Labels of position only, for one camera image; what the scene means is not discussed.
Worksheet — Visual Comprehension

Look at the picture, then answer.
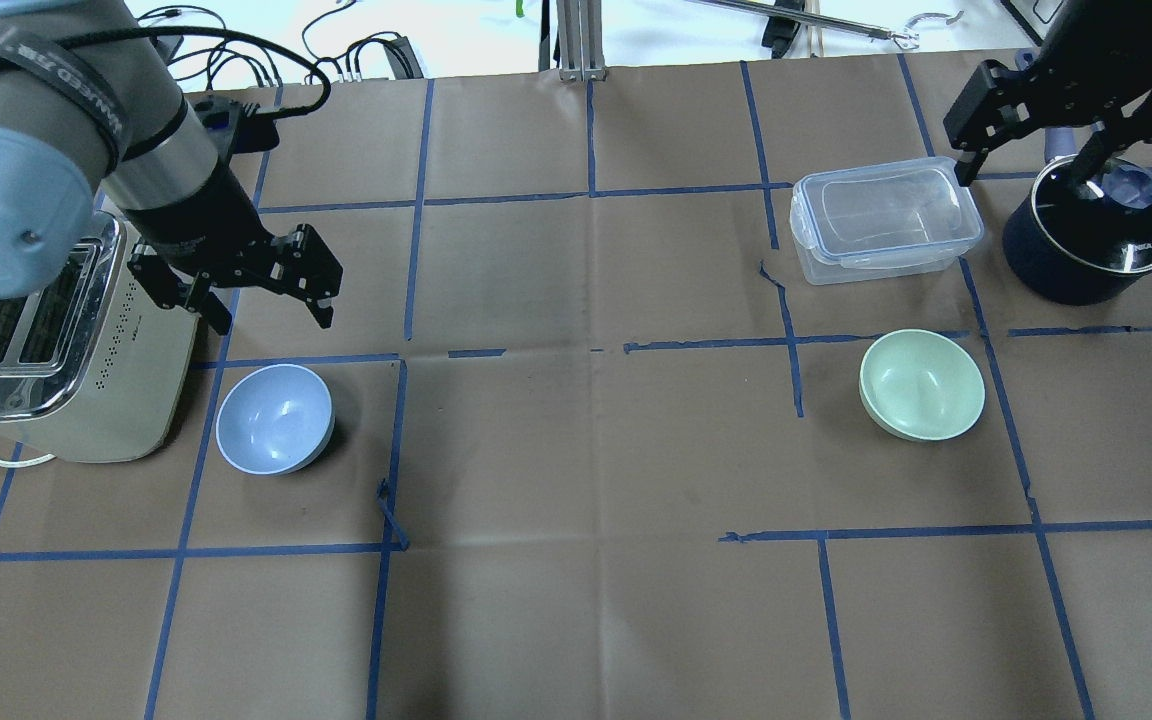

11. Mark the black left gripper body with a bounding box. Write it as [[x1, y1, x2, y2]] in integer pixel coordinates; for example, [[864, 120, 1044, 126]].
[[126, 180, 309, 336]]

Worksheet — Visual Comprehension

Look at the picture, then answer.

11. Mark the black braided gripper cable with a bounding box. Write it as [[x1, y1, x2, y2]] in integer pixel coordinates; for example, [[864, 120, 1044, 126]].
[[0, 26, 333, 121]]

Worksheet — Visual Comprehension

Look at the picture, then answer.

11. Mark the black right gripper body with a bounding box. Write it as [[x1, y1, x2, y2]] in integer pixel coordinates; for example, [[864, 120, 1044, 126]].
[[942, 0, 1152, 151]]

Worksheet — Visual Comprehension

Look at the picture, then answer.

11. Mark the blue bowl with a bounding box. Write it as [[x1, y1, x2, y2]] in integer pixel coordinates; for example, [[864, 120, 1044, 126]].
[[215, 364, 338, 477]]

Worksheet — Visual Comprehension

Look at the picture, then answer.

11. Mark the green bowl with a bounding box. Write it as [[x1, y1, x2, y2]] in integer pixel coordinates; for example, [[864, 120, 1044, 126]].
[[858, 329, 986, 442]]

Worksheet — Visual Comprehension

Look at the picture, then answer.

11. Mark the clear plastic lidded container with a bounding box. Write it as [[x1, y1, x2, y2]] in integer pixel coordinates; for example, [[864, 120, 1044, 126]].
[[788, 156, 986, 286]]

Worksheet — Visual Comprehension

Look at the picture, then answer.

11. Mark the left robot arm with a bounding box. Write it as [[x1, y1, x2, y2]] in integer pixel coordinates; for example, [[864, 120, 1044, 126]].
[[0, 1, 343, 334]]

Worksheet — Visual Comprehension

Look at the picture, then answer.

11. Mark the aluminium frame post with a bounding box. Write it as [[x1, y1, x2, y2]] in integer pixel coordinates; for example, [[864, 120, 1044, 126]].
[[553, 0, 607, 83]]

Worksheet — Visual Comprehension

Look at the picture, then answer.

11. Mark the cream chrome toaster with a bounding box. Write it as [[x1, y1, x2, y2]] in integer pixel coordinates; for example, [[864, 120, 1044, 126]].
[[0, 211, 198, 462]]

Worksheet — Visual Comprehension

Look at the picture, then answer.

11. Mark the dark blue saucepan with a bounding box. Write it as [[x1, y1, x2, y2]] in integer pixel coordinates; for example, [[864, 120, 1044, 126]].
[[1001, 126, 1152, 306]]

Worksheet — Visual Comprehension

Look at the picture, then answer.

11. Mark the white toaster power cable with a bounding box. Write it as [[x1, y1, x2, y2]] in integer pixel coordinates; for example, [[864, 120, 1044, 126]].
[[0, 424, 56, 471]]

